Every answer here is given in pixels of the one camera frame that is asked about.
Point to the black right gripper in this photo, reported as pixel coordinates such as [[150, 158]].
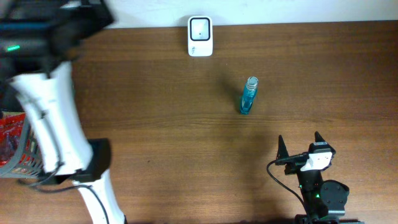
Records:
[[292, 165]]

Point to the blue liquid bottle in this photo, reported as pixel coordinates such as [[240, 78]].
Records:
[[249, 94]]

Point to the grey plastic basket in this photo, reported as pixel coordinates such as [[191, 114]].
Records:
[[27, 161]]

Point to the white barcode scanner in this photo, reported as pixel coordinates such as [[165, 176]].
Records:
[[200, 36]]

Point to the red candy bag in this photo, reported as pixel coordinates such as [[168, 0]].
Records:
[[11, 129]]

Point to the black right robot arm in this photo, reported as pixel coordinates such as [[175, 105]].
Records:
[[323, 200]]

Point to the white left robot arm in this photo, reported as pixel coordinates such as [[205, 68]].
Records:
[[43, 87]]

